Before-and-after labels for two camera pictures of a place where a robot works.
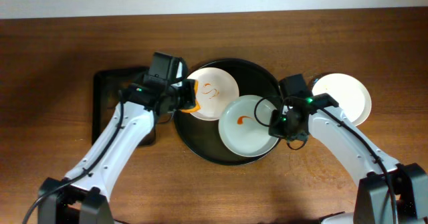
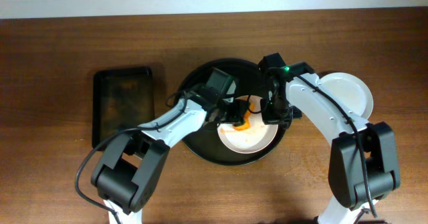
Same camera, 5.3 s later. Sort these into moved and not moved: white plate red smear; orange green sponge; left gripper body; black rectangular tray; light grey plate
Moved: left gripper body; orange green sponge
Not moved: light grey plate; black rectangular tray; white plate red smear
